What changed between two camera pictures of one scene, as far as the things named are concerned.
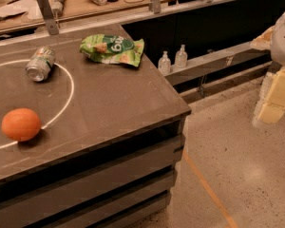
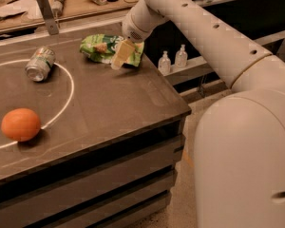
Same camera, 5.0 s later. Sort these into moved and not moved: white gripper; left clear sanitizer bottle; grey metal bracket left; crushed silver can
Moved: white gripper
Not moved: grey metal bracket left; crushed silver can; left clear sanitizer bottle
